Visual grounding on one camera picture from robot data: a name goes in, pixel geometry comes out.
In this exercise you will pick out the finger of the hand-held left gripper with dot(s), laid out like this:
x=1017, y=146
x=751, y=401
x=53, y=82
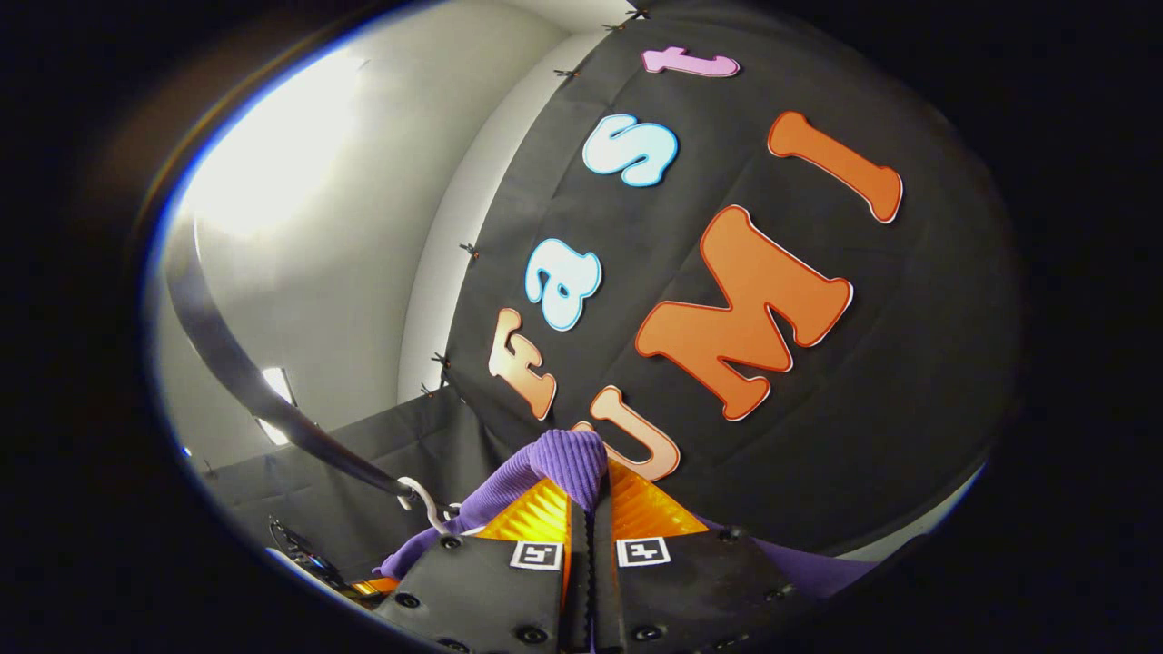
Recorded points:
x=374, y=587

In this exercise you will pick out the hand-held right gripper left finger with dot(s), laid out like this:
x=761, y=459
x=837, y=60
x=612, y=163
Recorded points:
x=580, y=545

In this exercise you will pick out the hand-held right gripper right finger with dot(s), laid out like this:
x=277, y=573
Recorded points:
x=604, y=590

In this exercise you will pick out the white clothes hanger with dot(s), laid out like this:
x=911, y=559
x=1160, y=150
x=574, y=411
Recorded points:
x=431, y=509

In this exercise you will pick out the ceiling light panel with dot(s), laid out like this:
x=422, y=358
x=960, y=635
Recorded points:
x=275, y=389

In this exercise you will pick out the black backdrop cloth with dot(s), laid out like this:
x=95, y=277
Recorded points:
x=909, y=363

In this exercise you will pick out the black clothes rail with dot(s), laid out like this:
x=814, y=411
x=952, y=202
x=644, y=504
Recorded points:
x=241, y=368

